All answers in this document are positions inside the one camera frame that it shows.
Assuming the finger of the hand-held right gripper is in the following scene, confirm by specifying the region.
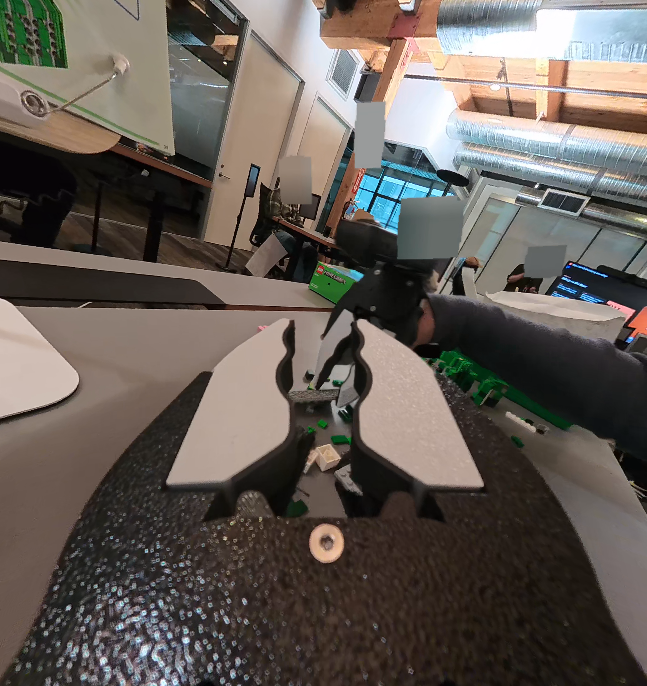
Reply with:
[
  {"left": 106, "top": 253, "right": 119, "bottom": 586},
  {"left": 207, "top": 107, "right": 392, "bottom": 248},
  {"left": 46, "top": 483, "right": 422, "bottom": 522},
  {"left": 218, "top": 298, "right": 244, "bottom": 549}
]
[
  {"left": 314, "top": 310, "right": 356, "bottom": 390},
  {"left": 335, "top": 364, "right": 363, "bottom": 409}
]

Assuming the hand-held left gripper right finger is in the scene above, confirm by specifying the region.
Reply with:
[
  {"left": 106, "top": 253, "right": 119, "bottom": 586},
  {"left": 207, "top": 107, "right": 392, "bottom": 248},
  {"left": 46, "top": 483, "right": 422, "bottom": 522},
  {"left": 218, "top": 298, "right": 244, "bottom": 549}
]
[{"left": 350, "top": 320, "right": 486, "bottom": 494}]

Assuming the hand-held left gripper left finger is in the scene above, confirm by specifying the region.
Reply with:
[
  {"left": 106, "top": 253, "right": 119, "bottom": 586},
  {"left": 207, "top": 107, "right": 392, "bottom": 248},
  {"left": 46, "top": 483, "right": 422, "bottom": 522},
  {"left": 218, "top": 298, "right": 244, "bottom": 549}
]
[{"left": 165, "top": 319, "right": 298, "bottom": 491}]

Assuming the person's right forearm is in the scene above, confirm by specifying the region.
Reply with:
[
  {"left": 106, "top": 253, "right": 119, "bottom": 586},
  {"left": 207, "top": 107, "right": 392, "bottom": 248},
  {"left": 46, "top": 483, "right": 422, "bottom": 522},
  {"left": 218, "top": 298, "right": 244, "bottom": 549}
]
[{"left": 427, "top": 294, "right": 647, "bottom": 463}]

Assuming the wooden desk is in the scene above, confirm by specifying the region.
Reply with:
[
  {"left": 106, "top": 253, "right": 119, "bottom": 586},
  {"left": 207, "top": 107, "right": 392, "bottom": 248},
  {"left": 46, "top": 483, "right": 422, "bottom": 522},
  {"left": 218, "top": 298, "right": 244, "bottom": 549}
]
[
  {"left": 271, "top": 216, "right": 341, "bottom": 280},
  {"left": 0, "top": 123, "right": 215, "bottom": 264}
]

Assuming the grey desk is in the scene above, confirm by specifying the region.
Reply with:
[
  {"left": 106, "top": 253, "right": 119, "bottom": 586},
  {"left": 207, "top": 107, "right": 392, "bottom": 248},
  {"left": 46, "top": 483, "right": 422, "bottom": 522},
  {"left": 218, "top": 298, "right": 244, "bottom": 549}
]
[{"left": 0, "top": 238, "right": 647, "bottom": 686}]

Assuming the black desk mat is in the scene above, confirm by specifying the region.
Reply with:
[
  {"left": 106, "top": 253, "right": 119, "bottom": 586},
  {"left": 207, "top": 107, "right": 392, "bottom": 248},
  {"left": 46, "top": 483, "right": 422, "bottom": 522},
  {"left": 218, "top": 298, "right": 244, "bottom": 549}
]
[{"left": 0, "top": 258, "right": 227, "bottom": 308}]

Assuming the person's right hand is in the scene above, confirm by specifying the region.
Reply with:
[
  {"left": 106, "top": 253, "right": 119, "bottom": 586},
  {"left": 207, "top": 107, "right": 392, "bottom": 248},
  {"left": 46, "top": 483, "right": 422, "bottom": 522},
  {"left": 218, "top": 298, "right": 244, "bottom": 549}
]
[{"left": 415, "top": 297, "right": 438, "bottom": 347}]

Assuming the pile of loose green bricks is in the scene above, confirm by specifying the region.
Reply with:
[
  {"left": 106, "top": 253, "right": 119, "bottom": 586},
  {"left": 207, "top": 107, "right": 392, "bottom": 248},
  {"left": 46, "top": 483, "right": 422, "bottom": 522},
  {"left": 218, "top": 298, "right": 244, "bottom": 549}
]
[{"left": 286, "top": 375, "right": 526, "bottom": 518}]

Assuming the green brick set box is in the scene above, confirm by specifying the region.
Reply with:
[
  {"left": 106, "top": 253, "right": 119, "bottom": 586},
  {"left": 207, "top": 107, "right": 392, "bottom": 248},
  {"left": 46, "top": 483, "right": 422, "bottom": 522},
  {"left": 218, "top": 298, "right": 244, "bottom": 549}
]
[{"left": 308, "top": 262, "right": 365, "bottom": 304}]

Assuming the green brick build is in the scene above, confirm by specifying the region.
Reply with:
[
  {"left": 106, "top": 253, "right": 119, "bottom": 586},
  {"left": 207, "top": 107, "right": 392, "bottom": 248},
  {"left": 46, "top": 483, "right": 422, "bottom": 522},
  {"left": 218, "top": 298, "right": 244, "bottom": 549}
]
[{"left": 435, "top": 350, "right": 513, "bottom": 408}]

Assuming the light grey brick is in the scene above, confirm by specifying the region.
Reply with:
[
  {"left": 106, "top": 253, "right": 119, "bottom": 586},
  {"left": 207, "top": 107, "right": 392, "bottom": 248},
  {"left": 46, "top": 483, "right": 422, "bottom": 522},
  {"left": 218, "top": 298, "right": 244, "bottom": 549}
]
[{"left": 333, "top": 463, "right": 364, "bottom": 495}]

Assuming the small white brick strip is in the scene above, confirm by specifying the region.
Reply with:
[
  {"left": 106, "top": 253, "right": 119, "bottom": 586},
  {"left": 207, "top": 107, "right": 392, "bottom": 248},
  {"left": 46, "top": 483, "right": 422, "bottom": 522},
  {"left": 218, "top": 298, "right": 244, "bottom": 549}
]
[{"left": 504, "top": 411, "right": 550, "bottom": 435}]

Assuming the white hanging sheet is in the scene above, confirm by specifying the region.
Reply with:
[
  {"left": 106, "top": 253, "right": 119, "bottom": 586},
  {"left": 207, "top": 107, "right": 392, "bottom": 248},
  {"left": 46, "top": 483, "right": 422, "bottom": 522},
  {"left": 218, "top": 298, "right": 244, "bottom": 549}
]
[{"left": 244, "top": 233, "right": 284, "bottom": 278}]

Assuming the large glass window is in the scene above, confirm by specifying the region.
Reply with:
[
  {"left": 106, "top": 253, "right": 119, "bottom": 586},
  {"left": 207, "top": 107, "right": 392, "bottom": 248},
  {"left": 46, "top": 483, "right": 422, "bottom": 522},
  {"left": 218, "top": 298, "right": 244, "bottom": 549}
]
[{"left": 354, "top": 168, "right": 456, "bottom": 227}]

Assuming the black floor lamp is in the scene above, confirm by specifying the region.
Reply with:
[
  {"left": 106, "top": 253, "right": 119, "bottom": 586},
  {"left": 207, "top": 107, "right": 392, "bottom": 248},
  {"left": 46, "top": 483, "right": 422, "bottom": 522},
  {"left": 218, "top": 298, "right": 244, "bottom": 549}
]
[{"left": 435, "top": 169, "right": 470, "bottom": 200}]

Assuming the white paper bag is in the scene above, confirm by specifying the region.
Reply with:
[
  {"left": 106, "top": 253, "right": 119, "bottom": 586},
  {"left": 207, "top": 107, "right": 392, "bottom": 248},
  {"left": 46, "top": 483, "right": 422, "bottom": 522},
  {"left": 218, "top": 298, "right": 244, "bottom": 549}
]
[{"left": 486, "top": 291, "right": 627, "bottom": 345}]

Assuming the black floor stand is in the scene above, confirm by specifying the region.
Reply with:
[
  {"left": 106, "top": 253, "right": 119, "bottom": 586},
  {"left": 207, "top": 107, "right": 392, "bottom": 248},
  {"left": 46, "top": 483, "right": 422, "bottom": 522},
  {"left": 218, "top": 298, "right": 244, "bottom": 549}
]
[{"left": 216, "top": 163, "right": 262, "bottom": 274}]

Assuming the dark monitor screen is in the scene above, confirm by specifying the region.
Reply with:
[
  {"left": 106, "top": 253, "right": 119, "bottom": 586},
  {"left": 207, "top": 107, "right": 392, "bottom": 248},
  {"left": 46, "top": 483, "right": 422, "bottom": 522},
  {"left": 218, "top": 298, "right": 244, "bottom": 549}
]
[{"left": 544, "top": 260, "right": 647, "bottom": 345}]

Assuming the white air vent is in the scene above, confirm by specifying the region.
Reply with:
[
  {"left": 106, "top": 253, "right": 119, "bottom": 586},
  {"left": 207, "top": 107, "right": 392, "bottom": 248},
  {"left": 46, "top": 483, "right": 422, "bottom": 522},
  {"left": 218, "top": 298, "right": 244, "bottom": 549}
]
[{"left": 537, "top": 188, "right": 591, "bottom": 217}]

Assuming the white book stand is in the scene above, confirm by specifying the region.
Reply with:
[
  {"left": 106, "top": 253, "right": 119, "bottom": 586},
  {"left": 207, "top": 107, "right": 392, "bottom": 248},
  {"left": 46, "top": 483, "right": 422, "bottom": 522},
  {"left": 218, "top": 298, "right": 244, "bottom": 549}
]
[{"left": 0, "top": 54, "right": 132, "bottom": 425}]

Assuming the wooden pillar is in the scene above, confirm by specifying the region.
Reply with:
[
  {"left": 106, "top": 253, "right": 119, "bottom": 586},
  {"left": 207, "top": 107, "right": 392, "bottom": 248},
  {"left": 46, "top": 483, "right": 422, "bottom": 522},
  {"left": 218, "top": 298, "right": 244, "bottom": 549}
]
[{"left": 322, "top": 38, "right": 419, "bottom": 238}]

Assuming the open instruction booklet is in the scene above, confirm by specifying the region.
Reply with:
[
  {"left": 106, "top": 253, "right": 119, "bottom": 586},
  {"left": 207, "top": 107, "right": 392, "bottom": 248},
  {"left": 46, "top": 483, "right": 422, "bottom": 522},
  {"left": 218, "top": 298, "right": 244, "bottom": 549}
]
[{"left": 0, "top": 0, "right": 175, "bottom": 156}]

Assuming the grey wall vent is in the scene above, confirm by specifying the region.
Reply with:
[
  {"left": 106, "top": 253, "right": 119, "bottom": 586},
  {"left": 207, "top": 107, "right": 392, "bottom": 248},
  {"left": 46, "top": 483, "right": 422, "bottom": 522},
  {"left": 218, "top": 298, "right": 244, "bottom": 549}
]
[{"left": 327, "top": 48, "right": 362, "bottom": 100}]

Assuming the wide silver air duct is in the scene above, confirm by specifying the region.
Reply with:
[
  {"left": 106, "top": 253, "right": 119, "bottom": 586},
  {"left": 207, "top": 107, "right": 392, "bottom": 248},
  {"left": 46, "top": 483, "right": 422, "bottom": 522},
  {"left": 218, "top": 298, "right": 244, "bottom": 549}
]
[{"left": 435, "top": 0, "right": 647, "bottom": 61}]

